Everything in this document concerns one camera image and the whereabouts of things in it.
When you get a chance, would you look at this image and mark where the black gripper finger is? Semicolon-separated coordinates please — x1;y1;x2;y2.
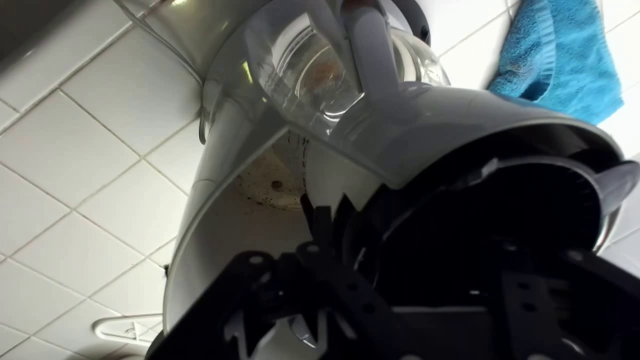
296;193;336;257

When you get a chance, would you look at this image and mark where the white coffee maker lid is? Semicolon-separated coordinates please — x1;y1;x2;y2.
161;99;391;337

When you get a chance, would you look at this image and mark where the black filter basket bowl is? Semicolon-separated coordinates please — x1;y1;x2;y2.
349;154;640;307

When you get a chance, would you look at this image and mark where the glass coffee carafe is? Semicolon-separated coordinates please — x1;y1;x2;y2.
242;0;454;139

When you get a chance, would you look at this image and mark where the blue cloth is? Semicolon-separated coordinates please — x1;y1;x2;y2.
484;0;626;127

